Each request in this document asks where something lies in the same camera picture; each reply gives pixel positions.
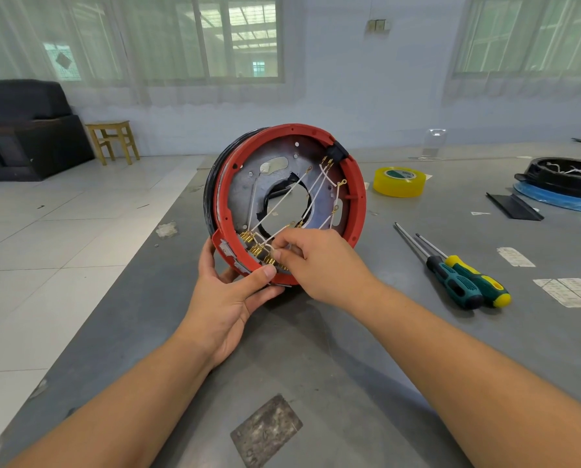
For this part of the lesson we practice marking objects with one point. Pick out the wide window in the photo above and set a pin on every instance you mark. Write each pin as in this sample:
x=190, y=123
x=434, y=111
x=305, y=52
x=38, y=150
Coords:
x=244, y=38

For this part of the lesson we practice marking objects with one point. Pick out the wide sheer curtain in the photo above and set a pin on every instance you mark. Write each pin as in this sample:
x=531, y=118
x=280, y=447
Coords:
x=173, y=94

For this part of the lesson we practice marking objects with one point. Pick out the wall switch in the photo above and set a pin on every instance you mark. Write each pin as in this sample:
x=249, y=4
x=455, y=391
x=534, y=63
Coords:
x=378, y=25

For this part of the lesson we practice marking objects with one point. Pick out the person's right forearm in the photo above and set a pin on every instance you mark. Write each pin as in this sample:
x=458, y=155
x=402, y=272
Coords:
x=490, y=385

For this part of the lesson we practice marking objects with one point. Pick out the person's left forearm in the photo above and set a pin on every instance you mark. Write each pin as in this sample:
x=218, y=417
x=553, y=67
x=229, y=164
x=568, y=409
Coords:
x=105, y=414

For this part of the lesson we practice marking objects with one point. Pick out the yellow tape roll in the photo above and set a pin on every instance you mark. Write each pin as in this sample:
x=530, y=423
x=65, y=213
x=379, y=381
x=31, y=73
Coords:
x=397, y=187

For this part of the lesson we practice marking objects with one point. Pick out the person's left hand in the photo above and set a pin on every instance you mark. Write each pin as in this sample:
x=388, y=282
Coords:
x=222, y=311

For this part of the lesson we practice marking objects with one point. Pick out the dark green black screwdriver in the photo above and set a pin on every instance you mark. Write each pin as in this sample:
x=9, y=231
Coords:
x=458, y=287

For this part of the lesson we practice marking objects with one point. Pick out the black flat plate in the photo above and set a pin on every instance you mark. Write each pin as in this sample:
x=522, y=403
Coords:
x=514, y=207

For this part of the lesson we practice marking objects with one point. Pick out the black armchair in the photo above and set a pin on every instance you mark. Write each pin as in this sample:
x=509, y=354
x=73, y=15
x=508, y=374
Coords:
x=36, y=141

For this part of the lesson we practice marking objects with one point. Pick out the small black plug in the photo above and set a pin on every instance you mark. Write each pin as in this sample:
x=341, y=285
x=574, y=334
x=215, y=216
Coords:
x=336, y=152

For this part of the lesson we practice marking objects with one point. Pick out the narrow window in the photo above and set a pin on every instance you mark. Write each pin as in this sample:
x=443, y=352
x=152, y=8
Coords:
x=524, y=38

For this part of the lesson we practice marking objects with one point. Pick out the narrow sheer curtain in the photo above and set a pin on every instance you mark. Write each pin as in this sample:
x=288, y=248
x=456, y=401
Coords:
x=510, y=87

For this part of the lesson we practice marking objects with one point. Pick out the wooden stool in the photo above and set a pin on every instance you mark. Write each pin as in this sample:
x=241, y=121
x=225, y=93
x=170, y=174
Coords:
x=110, y=125

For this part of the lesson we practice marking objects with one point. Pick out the black metal round plate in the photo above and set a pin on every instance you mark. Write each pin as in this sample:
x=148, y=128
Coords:
x=241, y=194

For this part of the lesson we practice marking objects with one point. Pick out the clear acrylic stand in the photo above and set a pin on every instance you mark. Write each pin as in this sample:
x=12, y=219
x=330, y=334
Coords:
x=429, y=153

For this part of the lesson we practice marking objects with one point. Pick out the person's right hand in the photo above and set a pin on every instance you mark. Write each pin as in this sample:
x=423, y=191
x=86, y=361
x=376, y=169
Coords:
x=329, y=268

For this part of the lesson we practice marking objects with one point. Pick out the black round housing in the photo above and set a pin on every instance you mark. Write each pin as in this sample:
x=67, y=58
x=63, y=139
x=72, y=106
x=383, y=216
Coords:
x=558, y=182

